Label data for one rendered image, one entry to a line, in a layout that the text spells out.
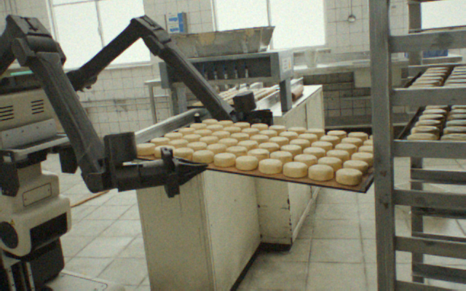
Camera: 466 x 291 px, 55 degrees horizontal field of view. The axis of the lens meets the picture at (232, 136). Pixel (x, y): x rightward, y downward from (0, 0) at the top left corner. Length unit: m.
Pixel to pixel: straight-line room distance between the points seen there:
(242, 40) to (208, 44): 0.20
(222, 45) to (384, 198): 1.87
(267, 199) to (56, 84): 1.71
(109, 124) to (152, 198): 4.54
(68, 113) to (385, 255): 0.74
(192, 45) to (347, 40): 3.27
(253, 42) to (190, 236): 1.10
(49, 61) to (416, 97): 0.82
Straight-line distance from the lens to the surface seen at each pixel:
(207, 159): 1.04
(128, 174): 0.98
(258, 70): 2.54
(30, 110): 1.76
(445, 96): 0.81
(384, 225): 0.86
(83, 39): 6.68
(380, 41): 0.79
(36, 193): 1.80
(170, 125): 2.29
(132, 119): 6.38
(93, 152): 1.05
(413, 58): 1.24
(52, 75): 1.15
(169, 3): 6.04
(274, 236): 2.69
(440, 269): 1.39
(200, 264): 2.09
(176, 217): 2.04
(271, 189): 2.59
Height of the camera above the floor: 1.27
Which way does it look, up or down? 12 degrees down
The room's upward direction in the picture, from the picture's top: 6 degrees counter-clockwise
